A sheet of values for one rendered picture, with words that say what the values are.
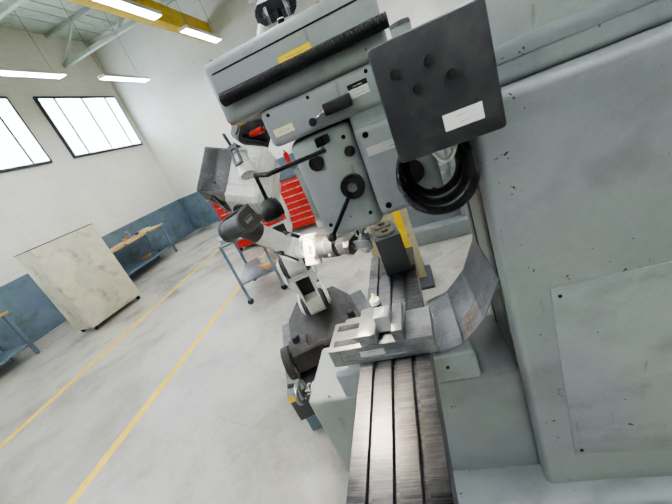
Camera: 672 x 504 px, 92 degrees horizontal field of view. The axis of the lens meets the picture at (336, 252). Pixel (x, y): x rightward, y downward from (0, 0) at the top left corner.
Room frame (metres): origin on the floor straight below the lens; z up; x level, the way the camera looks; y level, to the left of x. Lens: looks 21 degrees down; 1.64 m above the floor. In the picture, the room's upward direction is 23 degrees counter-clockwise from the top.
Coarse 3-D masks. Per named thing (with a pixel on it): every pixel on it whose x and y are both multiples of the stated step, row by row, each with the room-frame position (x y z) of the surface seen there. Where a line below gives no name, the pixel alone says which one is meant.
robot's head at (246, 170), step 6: (234, 150) 1.33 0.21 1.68; (240, 150) 1.33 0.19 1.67; (246, 150) 1.35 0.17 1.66; (234, 156) 1.34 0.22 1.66; (246, 156) 1.32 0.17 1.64; (246, 162) 1.29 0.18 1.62; (252, 162) 1.32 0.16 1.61; (240, 168) 1.29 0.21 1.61; (246, 168) 1.28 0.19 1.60; (252, 168) 1.29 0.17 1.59; (240, 174) 1.29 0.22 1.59; (246, 174) 1.29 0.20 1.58; (252, 174) 1.31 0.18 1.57
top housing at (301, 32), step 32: (352, 0) 0.86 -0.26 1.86; (288, 32) 0.91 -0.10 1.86; (320, 32) 0.89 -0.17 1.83; (384, 32) 0.86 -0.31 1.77; (224, 64) 0.97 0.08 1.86; (256, 64) 0.95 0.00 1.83; (320, 64) 0.90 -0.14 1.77; (352, 64) 0.88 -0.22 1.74; (256, 96) 0.96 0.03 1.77; (288, 96) 0.94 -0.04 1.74
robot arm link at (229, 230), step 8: (232, 216) 1.32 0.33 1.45; (224, 224) 1.33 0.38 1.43; (232, 224) 1.29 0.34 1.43; (224, 232) 1.32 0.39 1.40; (232, 232) 1.30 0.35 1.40; (240, 232) 1.28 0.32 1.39; (256, 232) 1.32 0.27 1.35; (232, 240) 1.34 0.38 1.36; (248, 240) 1.33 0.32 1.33; (256, 240) 1.33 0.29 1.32
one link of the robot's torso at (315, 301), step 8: (280, 272) 1.69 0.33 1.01; (304, 272) 1.75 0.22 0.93; (312, 272) 1.69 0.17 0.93; (288, 280) 1.73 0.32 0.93; (296, 280) 1.69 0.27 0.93; (304, 280) 1.73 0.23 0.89; (312, 280) 1.70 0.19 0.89; (296, 288) 1.69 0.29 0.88; (304, 288) 1.76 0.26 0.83; (312, 288) 1.78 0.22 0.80; (320, 288) 1.85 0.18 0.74; (304, 296) 1.79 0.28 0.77; (312, 296) 1.77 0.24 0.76; (320, 296) 1.76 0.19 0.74; (304, 304) 1.78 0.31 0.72; (312, 304) 1.76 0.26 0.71; (320, 304) 1.77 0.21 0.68; (328, 304) 1.80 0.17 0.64; (312, 312) 1.77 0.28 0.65
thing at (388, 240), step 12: (372, 228) 1.54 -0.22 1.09; (384, 228) 1.44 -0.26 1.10; (396, 228) 1.41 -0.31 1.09; (384, 240) 1.35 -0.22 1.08; (396, 240) 1.34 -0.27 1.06; (384, 252) 1.35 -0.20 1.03; (396, 252) 1.35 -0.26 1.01; (384, 264) 1.36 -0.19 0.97; (396, 264) 1.35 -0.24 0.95; (408, 264) 1.34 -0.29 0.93
